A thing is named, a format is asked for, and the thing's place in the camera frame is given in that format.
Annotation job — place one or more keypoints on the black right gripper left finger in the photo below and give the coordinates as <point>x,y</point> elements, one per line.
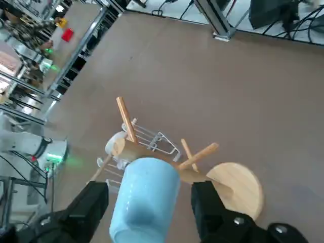
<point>76,217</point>

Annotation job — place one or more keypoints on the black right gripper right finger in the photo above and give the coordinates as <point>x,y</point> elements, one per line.
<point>215,222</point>

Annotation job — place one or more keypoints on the light blue cup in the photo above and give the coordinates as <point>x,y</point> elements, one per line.
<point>144,192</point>

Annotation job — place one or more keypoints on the wooden cup rack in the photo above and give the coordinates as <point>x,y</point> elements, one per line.
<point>235,187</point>

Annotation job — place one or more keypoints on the white cup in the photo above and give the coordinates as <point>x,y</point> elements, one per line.
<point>112,144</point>

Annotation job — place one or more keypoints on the red box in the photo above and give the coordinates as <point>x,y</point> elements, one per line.
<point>67,35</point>

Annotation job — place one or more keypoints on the yellow box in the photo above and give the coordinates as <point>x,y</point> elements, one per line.
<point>62,22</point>

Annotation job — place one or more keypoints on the long black power adapter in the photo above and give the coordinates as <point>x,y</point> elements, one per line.
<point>268,15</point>

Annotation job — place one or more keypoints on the aluminium camera mast with bracket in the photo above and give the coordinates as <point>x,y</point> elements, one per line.
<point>217,20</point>

